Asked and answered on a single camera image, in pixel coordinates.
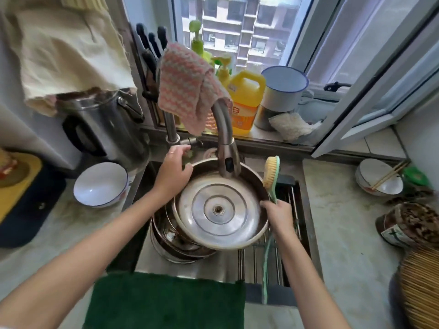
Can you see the person's right hand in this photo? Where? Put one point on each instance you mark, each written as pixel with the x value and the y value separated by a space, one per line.
pixel 280 217

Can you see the person's left hand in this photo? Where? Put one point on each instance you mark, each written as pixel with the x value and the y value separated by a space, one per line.
pixel 170 174

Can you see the person's left thumb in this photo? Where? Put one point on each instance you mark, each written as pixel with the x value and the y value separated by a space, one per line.
pixel 187 171

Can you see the person's right thumb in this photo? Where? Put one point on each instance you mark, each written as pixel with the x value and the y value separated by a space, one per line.
pixel 266 204

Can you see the stainless steel pot lid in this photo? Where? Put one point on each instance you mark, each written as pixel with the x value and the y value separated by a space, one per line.
pixel 219 208

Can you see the person's right forearm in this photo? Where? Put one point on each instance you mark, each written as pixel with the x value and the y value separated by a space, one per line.
pixel 305 280

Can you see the person's left forearm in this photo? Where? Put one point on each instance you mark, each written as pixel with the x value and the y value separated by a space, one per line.
pixel 85 260

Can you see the steel sink drain rack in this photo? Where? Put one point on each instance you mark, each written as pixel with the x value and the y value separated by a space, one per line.
pixel 291 215

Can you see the steel pull-out kitchen faucet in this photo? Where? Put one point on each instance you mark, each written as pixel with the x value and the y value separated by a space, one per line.
pixel 226 147

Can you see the white scrub cloth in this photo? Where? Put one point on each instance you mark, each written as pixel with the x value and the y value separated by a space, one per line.
pixel 293 126

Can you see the pink striped dishcloth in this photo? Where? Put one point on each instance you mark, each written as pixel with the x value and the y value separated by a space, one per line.
pixel 185 85

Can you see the white bowl with blue rim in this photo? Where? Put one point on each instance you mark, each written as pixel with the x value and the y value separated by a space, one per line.
pixel 100 184

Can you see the yellow detergent jug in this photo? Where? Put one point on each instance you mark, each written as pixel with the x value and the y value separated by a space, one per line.
pixel 245 102

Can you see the stainless steel kettle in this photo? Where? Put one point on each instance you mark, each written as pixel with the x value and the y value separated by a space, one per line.
pixel 106 126

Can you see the stainless steel sink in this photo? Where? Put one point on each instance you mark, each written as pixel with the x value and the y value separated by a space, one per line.
pixel 192 267

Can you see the yellow pump bottle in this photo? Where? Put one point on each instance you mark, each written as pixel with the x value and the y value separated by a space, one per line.
pixel 223 70

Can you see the white bowl with red rim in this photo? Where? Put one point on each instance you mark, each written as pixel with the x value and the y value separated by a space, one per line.
pixel 373 176

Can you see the white enamel mug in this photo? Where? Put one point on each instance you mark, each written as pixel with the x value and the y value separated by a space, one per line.
pixel 283 89

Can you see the wooden chopstick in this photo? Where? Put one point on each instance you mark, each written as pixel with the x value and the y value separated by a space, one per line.
pixel 392 176
pixel 389 174

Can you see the green pump bottle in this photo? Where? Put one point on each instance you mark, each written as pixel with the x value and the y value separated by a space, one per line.
pixel 197 41

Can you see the dark green mat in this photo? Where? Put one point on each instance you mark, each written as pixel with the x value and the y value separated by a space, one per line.
pixel 164 301

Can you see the bag of dried food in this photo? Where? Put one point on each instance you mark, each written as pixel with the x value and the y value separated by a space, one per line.
pixel 410 226

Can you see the green plastic lid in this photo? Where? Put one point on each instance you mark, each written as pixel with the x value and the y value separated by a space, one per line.
pixel 415 176

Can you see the dark blue mat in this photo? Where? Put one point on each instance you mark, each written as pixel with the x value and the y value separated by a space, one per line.
pixel 31 219

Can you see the beige cloth towel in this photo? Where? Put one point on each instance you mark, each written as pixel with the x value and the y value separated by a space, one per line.
pixel 68 54

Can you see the yellow cutting board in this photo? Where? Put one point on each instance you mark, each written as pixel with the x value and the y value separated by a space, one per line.
pixel 17 191

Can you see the round bamboo mat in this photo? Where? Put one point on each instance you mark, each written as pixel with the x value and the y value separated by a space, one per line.
pixel 422 291

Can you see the white window frame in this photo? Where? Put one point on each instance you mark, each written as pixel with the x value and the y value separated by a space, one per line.
pixel 360 109

